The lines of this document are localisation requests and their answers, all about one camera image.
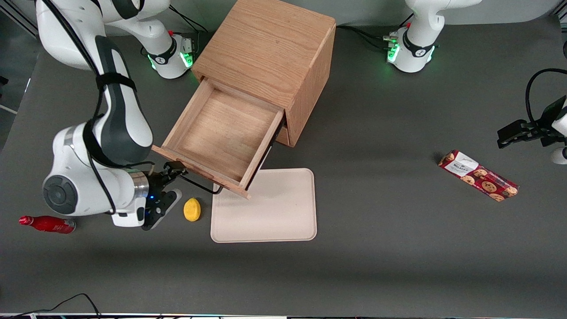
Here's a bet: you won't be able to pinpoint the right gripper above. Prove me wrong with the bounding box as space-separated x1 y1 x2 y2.
111 161 187 228

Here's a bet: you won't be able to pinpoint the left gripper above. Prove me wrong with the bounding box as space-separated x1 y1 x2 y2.
497 95 567 165

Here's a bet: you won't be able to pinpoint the wooden drawer cabinet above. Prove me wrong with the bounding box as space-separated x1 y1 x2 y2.
191 0 337 148

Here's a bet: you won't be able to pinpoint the yellow lemon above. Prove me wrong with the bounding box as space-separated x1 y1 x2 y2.
183 197 202 222

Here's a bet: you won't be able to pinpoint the red cookie box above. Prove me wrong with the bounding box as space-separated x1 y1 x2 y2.
438 149 520 203

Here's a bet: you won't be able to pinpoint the beige plastic tray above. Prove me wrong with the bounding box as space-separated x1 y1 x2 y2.
210 168 318 244

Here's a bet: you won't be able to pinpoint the red bottle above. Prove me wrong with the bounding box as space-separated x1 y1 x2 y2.
18 215 77 235

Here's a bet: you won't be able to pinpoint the black looped gripper cable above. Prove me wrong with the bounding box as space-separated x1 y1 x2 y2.
525 68 567 125

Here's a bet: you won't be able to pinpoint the thin black floor cable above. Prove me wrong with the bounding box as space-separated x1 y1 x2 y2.
0 293 103 319

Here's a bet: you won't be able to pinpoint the black right arm base cables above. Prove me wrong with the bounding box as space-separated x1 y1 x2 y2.
167 4 209 35

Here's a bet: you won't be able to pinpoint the black arm base cables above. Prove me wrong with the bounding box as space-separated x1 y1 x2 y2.
167 4 209 35
335 13 415 52

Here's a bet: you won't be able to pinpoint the black left arm base cables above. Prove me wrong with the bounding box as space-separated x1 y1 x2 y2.
335 13 415 52

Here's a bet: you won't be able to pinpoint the aluminium frame rail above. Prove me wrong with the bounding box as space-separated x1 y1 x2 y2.
0 5 40 37

